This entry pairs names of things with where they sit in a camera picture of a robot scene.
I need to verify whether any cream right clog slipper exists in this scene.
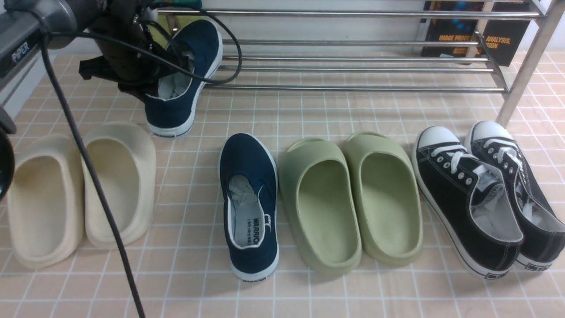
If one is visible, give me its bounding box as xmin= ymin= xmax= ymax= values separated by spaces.
xmin=83 ymin=121 xmax=157 ymax=245

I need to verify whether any black canvas sneaker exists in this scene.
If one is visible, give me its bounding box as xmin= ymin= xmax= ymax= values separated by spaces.
xmin=412 ymin=125 xmax=524 ymax=280
xmin=464 ymin=121 xmax=565 ymax=272

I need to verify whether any black image processing book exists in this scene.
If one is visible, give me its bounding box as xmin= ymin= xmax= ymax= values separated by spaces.
xmin=416 ymin=0 xmax=531 ymax=66

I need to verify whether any cream clog slipper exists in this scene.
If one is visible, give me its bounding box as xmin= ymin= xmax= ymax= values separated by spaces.
xmin=83 ymin=121 xmax=157 ymax=245
xmin=7 ymin=134 xmax=84 ymax=270

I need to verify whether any green right slide slipper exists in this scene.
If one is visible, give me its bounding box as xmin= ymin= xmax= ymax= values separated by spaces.
xmin=343 ymin=131 xmax=423 ymax=266

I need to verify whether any black left canvas sneaker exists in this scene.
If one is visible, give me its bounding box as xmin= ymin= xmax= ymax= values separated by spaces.
xmin=412 ymin=125 xmax=524 ymax=280

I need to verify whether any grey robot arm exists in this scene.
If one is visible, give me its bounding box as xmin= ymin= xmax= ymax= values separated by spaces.
xmin=1 ymin=0 xmax=189 ymax=96

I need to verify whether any green slide slipper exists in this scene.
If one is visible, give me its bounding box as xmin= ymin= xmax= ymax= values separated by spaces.
xmin=343 ymin=131 xmax=423 ymax=266
xmin=278 ymin=138 xmax=362 ymax=276

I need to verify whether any green left slide slipper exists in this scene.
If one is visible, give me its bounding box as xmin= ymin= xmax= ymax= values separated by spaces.
xmin=278 ymin=138 xmax=362 ymax=276

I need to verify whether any cream left clog slipper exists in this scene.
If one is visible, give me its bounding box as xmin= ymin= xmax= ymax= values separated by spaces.
xmin=7 ymin=134 xmax=84 ymax=270

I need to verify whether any metal shoe rack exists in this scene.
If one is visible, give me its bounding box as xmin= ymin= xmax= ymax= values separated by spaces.
xmin=157 ymin=0 xmax=565 ymax=128

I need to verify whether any black right canvas sneaker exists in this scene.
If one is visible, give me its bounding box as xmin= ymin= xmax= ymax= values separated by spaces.
xmin=464 ymin=121 xmax=565 ymax=272

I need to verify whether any navy canvas shoe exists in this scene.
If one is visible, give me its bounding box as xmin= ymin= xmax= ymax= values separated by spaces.
xmin=218 ymin=133 xmax=280 ymax=282
xmin=142 ymin=20 xmax=223 ymax=138

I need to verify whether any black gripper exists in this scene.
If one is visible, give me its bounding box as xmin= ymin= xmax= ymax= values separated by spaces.
xmin=79 ymin=0 xmax=186 ymax=99

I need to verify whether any black cable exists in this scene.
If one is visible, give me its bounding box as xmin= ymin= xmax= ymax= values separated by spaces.
xmin=39 ymin=4 xmax=243 ymax=318

